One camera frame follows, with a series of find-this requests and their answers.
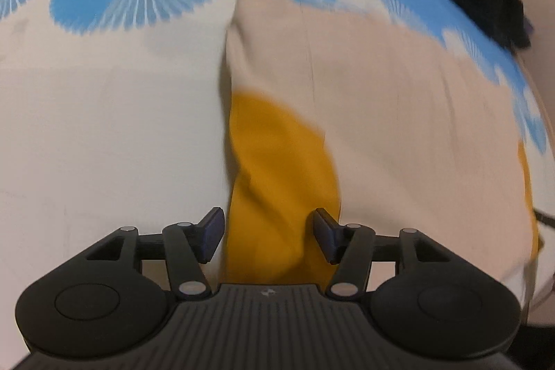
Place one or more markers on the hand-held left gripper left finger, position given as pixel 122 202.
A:
pixel 212 233

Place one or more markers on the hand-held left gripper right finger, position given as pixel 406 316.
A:
pixel 326 235

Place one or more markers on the beige and mustard sweatshirt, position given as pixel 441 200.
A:
pixel 390 114

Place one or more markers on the blue cloud printed blanket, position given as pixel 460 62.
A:
pixel 86 136

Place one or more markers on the black cloth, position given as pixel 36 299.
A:
pixel 477 1

